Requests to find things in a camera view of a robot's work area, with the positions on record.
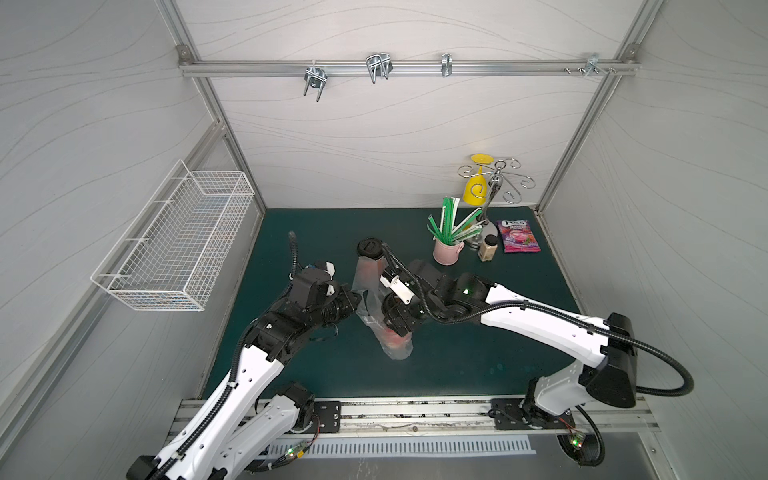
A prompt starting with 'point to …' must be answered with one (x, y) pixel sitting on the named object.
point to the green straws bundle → (451, 233)
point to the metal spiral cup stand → (495, 177)
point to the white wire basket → (168, 257)
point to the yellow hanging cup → (475, 188)
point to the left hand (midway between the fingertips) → (358, 297)
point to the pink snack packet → (517, 236)
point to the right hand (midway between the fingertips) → (393, 311)
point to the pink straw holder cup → (446, 255)
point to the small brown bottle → (488, 250)
